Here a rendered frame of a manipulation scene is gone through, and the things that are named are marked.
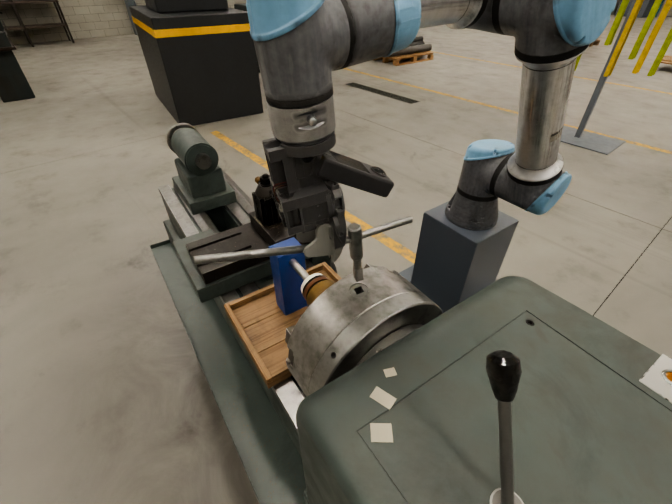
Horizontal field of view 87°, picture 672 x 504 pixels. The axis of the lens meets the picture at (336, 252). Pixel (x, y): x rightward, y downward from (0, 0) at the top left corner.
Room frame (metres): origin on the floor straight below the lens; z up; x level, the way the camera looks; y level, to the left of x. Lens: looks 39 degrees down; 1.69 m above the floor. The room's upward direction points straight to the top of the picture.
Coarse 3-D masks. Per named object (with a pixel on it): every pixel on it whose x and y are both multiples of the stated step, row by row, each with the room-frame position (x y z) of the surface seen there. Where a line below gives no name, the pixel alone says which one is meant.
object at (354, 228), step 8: (352, 224) 0.45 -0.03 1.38; (352, 232) 0.43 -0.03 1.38; (360, 232) 0.44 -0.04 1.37; (352, 240) 0.44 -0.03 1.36; (360, 240) 0.44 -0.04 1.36; (352, 248) 0.44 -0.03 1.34; (360, 248) 0.44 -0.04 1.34; (352, 256) 0.44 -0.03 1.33; (360, 256) 0.44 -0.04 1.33; (360, 264) 0.44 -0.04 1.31; (360, 272) 0.44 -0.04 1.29; (360, 280) 0.44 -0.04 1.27
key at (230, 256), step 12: (408, 216) 0.48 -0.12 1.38; (372, 228) 0.46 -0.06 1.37; (384, 228) 0.46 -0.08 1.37; (348, 240) 0.44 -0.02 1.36; (228, 252) 0.38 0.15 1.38; (240, 252) 0.38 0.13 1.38; (252, 252) 0.39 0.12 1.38; (264, 252) 0.39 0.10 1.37; (276, 252) 0.40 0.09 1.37; (288, 252) 0.40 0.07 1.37; (300, 252) 0.41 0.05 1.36
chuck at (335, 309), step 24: (336, 288) 0.46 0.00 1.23; (384, 288) 0.46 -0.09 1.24; (408, 288) 0.48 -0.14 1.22; (312, 312) 0.43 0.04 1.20; (336, 312) 0.41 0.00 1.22; (360, 312) 0.40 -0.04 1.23; (312, 336) 0.39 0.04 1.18; (336, 336) 0.37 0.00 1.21; (288, 360) 0.41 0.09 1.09; (312, 360) 0.36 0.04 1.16
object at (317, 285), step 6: (318, 276) 0.62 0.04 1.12; (324, 276) 0.63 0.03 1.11; (312, 282) 0.60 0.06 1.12; (318, 282) 0.60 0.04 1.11; (324, 282) 0.59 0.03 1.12; (330, 282) 0.60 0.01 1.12; (306, 288) 0.59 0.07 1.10; (312, 288) 0.58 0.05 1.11; (318, 288) 0.57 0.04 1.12; (324, 288) 0.57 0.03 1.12; (306, 294) 0.58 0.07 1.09; (312, 294) 0.57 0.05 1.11; (318, 294) 0.56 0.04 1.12; (306, 300) 0.57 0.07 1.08; (312, 300) 0.56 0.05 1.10
